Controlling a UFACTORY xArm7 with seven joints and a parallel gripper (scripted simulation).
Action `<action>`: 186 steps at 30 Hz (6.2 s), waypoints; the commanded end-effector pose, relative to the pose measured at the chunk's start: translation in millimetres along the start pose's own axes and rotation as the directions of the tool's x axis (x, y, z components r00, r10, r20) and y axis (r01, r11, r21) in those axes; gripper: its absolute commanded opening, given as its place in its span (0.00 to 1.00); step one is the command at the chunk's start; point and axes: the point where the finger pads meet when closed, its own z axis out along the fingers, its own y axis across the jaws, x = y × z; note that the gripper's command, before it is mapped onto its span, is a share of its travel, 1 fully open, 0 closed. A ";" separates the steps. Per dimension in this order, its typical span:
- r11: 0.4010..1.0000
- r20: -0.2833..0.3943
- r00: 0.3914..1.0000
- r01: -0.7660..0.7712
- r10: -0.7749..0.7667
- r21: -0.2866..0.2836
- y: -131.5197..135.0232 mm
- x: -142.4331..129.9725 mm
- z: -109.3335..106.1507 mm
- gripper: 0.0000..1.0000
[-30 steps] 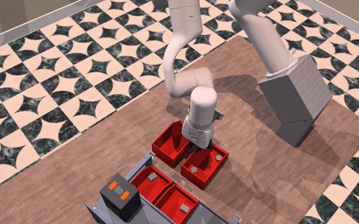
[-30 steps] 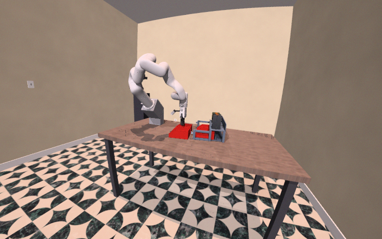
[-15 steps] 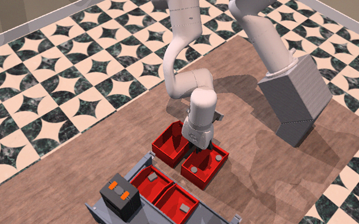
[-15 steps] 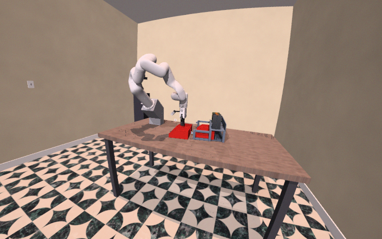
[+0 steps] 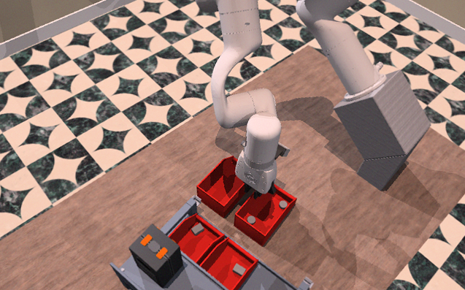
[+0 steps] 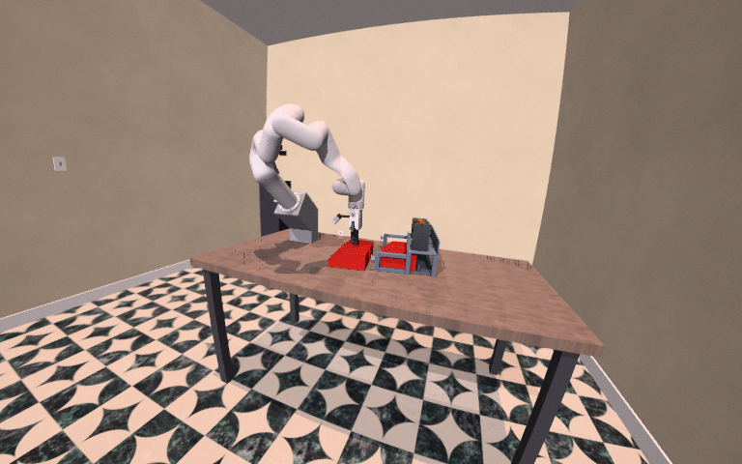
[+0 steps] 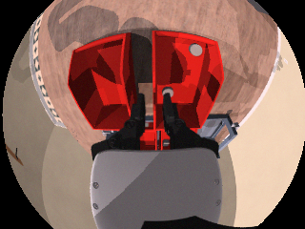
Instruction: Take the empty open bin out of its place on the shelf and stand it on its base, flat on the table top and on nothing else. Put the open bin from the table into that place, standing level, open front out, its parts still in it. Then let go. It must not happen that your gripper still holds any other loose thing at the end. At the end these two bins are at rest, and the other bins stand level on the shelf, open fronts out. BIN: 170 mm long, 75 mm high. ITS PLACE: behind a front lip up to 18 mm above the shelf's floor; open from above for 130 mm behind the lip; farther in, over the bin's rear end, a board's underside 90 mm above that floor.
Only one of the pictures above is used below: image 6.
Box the red bin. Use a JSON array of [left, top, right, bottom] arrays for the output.
[[341, 240, 373, 261], [380, 246, 416, 272], [328, 246, 369, 271], [382, 241, 407, 252]]

